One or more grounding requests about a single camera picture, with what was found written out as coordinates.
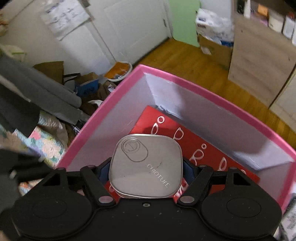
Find pink rounded compact case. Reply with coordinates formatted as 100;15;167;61
108;134;183;199

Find pink cardboard box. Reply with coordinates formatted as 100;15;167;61
59;65;295;209

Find floral quilt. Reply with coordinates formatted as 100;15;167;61
0;111;68;195

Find red glasses-pattern box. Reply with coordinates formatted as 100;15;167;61
105;106;260;200

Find blue small carton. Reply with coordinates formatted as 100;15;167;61
74;72;99;98

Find trash bin with orange bag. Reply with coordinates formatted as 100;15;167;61
104;61;132;82

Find light wood wardrobe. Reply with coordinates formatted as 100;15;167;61
270;70;296;132

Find white door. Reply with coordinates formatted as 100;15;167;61
88;0;170;64

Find white printed tote bag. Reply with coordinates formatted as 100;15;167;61
40;0;90;41

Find wooden open shelf unit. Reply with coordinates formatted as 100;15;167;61
228;1;295;106

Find white plastic paper pack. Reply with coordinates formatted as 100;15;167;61
195;9;234;47

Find green folding table board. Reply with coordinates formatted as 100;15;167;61
169;0;201;47

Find white jar on shelf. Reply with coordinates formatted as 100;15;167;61
268;9;285;33

